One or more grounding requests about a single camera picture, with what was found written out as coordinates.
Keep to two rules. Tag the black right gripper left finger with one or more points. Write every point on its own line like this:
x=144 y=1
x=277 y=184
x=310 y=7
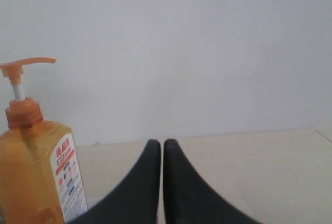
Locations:
x=135 y=199

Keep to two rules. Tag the orange soap pump bottle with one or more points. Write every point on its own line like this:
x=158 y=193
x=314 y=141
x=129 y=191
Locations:
x=41 y=180

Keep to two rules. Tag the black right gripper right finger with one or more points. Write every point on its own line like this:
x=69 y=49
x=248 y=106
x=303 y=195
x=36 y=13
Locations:
x=187 y=198

